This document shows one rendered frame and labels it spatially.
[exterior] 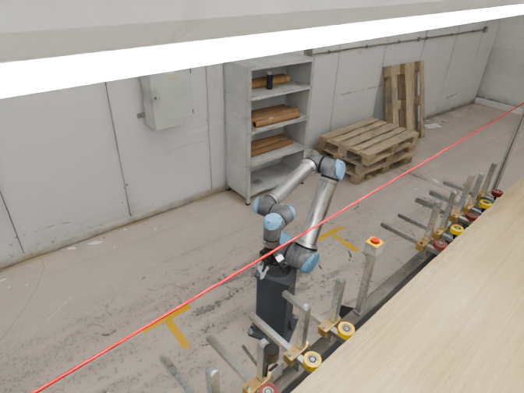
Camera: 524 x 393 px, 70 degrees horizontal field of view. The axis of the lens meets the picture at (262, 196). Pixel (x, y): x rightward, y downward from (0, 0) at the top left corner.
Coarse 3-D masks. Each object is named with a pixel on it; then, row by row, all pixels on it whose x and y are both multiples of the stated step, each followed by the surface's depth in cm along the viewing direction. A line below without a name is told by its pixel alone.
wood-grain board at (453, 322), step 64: (512, 192) 300; (448, 256) 231; (512, 256) 232; (384, 320) 187; (448, 320) 188; (512, 320) 189; (320, 384) 157; (384, 384) 158; (448, 384) 159; (512, 384) 160
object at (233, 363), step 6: (210, 336) 181; (210, 342) 179; (216, 342) 178; (216, 348) 176; (222, 348) 176; (222, 354) 173; (228, 354) 173; (228, 360) 170; (234, 360) 170; (234, 366) 168; (240, 366) 168; (240, 372) 165; (246, 372) 166; (246, 378) 163; (258, 390) 159
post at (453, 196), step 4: (452, 192) 252; (456, 192) 251; (452, 196) 253; (456, 196) 254; (448, 200) 256; (452, 200) 254; (448, 204) 257; (452, 204) 255; (448, 208) 258; (452, 208) 259; (444, 212) 261; (448, 212) 259; (444, 216) 262; (448, 216) 260; (444, 220) 263; (444, 224) 264; (444, 228) 267
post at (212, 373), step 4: (208, 368) 132; (212, 368) 132; (216, 368) 133; (208, 372) 131; (212, 372) 131; (216, 372) 132; (208, 376) 132; (212, 376) 131; (216, 376) 133; (208, 380) 133; (212, 380) 132; (216, 380) 134; (208, 384) 135; (212, 384) 133; (216, 384) 135; (208, 388) 137; (212, 388) 134; (216, 388) 136; (208, 392) 138; (212, 392) 135; (216, 392) 137
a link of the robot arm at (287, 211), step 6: (276, 204) 202; (288, 204) 202; (276, 210) 198; (282, 210) 197; (288, 210) 198; (294, 210) 200; (282, 216) 193; (288, 216) 195; (294, 216) 200; (288, 222) 196
